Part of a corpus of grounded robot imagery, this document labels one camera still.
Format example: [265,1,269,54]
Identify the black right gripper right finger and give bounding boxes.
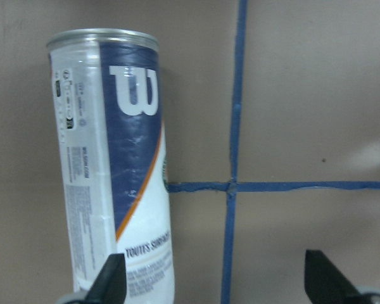
[304,250,380,303]

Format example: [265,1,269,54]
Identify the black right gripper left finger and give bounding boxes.
[83,253,127,304]

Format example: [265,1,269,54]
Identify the white blue tennis ball can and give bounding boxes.
[47,28,175,303]

